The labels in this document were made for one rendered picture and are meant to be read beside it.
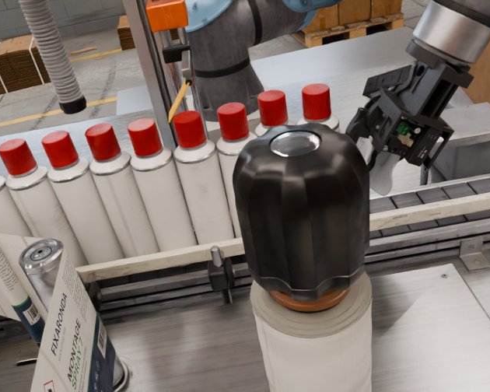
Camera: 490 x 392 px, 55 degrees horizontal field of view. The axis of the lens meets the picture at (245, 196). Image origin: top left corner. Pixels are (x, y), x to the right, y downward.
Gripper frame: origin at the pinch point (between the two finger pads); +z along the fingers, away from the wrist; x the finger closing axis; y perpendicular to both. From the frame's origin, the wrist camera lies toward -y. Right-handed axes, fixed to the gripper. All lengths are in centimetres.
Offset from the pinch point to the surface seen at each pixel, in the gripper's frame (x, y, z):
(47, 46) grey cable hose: -41.6, -8.0, -2.9
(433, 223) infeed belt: 11.4, 4.1, -0.3
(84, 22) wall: -102, -527, 153
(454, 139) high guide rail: 12.0, -2.9, -10.0
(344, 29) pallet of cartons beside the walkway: 115, -325, 28
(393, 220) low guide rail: 4.9, 5.1, 0.3
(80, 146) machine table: -39, -50, 34
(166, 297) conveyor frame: -19.4, 6.0, 20.6
